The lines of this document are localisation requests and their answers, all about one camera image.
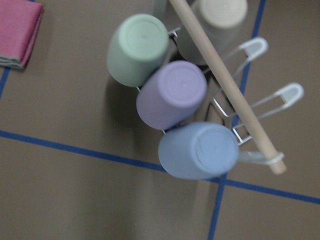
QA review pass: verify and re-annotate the purple cup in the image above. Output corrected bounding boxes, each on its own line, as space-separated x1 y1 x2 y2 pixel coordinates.
136 60 208 130

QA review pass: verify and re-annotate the blue cup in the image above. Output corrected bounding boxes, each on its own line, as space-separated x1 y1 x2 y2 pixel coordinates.
158 122 240 180

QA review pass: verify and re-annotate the green cup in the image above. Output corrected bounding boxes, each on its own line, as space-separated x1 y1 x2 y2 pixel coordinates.
106 13 169 87

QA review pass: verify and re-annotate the beige cup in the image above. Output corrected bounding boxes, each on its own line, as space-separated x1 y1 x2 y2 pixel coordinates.
176 0 248 66

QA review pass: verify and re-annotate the grey cloth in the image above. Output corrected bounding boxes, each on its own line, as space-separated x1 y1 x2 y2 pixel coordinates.
0 55 24 70

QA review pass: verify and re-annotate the pink cloth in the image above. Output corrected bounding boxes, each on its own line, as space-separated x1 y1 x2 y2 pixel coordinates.
0 0 44 67

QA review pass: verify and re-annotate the wooden rack handle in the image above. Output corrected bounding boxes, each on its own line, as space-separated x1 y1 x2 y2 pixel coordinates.
170 0 287 175

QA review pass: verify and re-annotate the white wire cup rack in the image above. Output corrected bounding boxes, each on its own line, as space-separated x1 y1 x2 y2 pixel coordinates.
134 0 305 166

